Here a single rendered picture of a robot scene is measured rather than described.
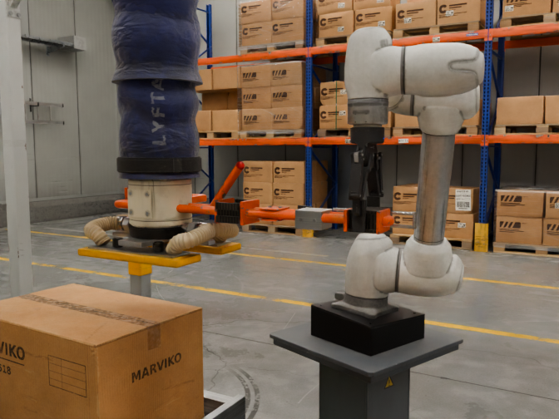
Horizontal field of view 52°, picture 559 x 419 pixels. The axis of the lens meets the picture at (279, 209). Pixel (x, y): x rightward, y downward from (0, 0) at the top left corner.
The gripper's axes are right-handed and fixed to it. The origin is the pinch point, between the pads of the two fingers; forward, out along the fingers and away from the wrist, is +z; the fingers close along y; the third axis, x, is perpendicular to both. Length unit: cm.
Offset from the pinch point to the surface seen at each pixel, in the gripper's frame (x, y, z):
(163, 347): -58, 3, 40
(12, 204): -340, -154, 26
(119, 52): -62, 12, -40
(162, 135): -52, 8, -19
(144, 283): -110, -46, 38
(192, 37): -48, 1, -44
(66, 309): -91, 7, 32
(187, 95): -49, 2, -29
